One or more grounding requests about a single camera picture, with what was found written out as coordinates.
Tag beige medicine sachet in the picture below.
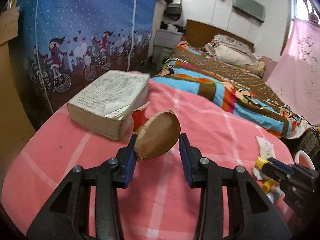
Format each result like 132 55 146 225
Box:
255 136 276 160

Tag white tissue paper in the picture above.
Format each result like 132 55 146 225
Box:
252 167 268 181

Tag yellow plastic bottle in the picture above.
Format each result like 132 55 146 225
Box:
261 179 277 194

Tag round brown paper container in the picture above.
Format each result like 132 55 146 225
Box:
132 101 181 161

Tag yellow plastic cap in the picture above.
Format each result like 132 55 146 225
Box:
255 157 269 170

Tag green white ointment packet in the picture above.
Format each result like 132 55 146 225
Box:
266 187 284 204

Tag orange trash bin white rim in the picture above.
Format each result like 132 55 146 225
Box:
294 150 315 170

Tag black mesh fan guard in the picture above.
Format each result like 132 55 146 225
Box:
292 128 319 159

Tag colourful striped bed quilt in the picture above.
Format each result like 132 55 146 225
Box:
153 41 311 139

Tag pink hanging sheet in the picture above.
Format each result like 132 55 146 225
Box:
267 19 319 126

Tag pink checked blanket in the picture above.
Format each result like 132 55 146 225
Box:
2 80 293 239

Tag wooden cabinet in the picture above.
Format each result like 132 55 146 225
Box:
1 7 35 180

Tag thick old book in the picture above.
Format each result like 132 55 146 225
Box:
67 70 150 141

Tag beige floral pillow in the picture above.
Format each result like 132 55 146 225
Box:
201 34 265 78

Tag wooden headboard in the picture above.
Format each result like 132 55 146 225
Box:
184 19 254 52

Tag grey nightstand drawers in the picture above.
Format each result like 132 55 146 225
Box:
152 29 183 63

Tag grey hanging tote bag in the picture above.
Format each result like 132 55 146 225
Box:
164 0 182 21

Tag blue fabric wardrobe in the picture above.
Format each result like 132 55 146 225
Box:
11 0 156 127

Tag green wall panel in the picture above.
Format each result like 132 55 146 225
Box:
233 0 266 22

